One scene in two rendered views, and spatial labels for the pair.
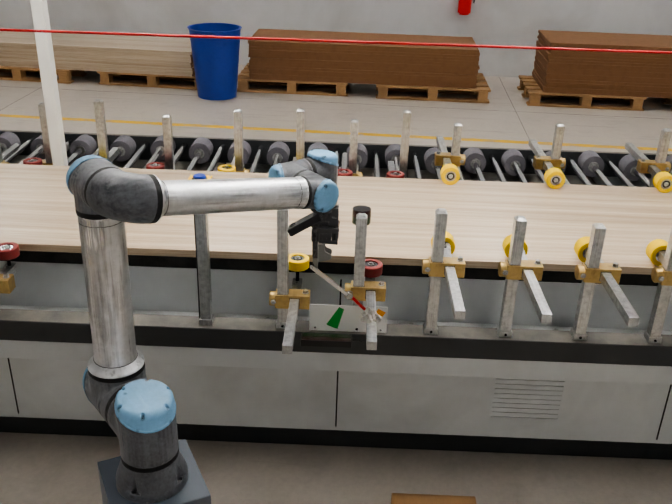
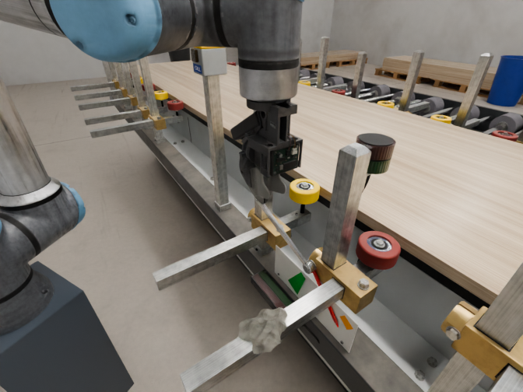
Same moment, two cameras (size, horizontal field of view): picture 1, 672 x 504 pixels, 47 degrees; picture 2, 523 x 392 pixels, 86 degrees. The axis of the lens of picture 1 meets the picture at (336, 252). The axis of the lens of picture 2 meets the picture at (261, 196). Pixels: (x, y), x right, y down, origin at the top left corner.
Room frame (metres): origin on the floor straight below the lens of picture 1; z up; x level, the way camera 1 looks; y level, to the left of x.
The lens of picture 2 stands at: (1.89, -0.32, 1.29)
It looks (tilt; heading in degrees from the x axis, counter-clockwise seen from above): 33 degrees down; 55
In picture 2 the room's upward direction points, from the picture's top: straight up
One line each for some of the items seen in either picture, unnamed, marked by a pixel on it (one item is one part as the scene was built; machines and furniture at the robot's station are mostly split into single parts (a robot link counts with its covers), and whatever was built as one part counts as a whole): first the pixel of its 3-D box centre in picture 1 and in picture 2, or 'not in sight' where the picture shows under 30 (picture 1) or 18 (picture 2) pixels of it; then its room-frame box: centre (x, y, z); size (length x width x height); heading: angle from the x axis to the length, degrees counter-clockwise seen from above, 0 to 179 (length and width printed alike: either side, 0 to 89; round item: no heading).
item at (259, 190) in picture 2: (322, 256); (261, 189); (2.14, 0.04, 1.01); 0.06 x 0.03 x 0.09; 89
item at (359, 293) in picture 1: (365, 290); (340, 275); (2.24, -0.10, 0.85); 0.14 x 0.06 x 0.05; 89
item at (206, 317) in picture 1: (203, 263); (217, 149); (2.24, 0.43, 0.93); 0.05 x 0.05 x 0.45; 89
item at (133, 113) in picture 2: not in sight; (128, 115); (2.16, 1.38, 0.81); 0.44 x 0.03 x 0.04; 179
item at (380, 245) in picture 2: (370, 277); (373, 261); (2.32, -0.12, 0.85); 0.08 x 0.08 x 0.11
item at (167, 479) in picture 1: (151, 463); (5, 293); (1.59, 0.48, 0.65); 0.19 x 0.19 x 0.10
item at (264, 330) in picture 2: (371, 313); (266, 325); (2.04, -0.12, 0.87); 0.09 x 0.07 x 0.02; 179
